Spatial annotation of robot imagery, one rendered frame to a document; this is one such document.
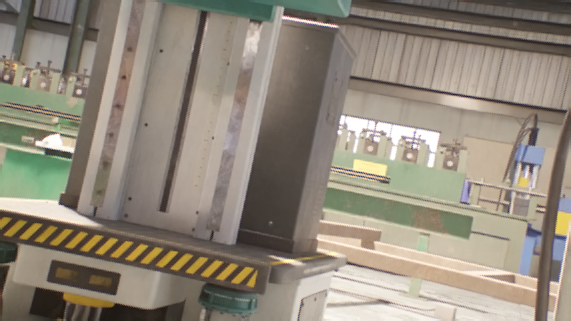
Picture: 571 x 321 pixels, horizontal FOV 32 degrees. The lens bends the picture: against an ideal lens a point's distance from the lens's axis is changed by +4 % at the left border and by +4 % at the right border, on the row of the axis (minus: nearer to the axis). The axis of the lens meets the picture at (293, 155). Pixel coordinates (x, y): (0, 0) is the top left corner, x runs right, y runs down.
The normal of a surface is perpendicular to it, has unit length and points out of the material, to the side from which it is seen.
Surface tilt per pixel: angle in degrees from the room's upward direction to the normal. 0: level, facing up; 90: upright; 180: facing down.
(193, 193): 90
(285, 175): 90
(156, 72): 90
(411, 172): 90
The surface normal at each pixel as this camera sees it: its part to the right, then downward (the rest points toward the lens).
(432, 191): -0.21, -0.08
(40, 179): -0.64, -0.16
